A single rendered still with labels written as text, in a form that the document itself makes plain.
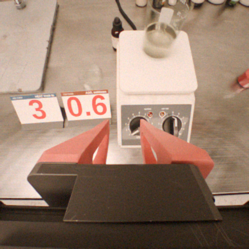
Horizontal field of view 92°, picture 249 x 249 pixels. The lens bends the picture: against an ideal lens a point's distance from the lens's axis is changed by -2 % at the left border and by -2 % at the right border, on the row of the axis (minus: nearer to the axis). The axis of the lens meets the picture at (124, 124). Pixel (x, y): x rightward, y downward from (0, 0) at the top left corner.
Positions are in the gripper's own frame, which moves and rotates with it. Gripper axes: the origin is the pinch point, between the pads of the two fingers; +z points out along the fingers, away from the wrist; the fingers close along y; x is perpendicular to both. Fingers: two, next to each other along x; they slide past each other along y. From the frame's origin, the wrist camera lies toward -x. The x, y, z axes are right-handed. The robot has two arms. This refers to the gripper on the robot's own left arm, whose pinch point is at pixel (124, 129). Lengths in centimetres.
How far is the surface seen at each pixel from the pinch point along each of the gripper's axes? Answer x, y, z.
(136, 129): 4.5, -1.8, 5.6
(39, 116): 5.9, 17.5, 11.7
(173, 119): 3.1, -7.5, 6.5
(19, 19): -12.0, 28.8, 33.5
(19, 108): 4.1, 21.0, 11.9
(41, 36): -7.9, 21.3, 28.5
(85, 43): -6.1, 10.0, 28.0
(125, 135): 6.6, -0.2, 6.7
